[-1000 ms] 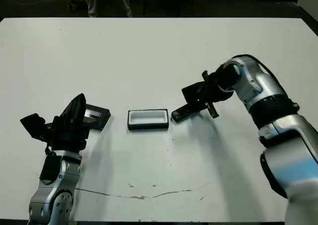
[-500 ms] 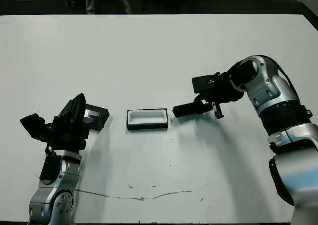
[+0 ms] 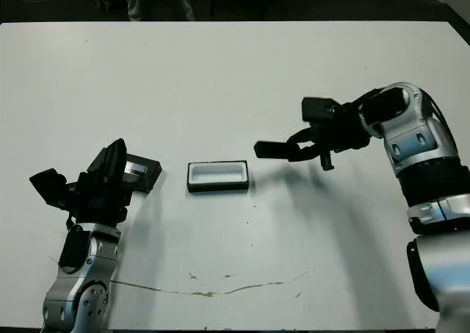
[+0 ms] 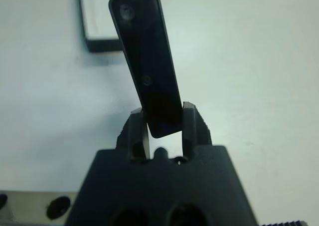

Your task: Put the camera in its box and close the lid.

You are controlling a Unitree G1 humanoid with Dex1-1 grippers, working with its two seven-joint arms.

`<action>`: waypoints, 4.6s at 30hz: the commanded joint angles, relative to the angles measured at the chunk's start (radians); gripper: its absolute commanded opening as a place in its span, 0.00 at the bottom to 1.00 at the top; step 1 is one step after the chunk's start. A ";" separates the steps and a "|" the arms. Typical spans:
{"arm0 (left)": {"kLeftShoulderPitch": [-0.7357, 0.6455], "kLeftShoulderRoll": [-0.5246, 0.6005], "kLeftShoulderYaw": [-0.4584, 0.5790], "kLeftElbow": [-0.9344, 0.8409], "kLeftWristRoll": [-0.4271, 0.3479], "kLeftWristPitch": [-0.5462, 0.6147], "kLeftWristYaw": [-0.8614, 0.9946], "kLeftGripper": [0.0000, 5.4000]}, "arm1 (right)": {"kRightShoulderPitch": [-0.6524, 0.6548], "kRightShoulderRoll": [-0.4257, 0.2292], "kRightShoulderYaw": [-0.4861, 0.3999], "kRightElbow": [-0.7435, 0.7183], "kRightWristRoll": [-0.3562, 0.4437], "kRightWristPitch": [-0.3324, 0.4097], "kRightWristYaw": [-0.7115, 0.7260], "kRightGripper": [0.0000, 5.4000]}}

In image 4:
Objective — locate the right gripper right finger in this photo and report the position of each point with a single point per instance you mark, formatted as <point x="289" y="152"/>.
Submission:
<point x="193" y="128"/>

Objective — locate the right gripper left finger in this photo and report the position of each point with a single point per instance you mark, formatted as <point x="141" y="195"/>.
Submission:
<point x="135" y="136"/>

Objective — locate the slim black camera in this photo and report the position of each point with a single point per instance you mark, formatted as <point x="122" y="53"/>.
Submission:
<point x="147" y="49"/>

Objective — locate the black box base white inlay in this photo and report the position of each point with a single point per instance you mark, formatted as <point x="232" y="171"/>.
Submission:
<point x="104" y="45"/>

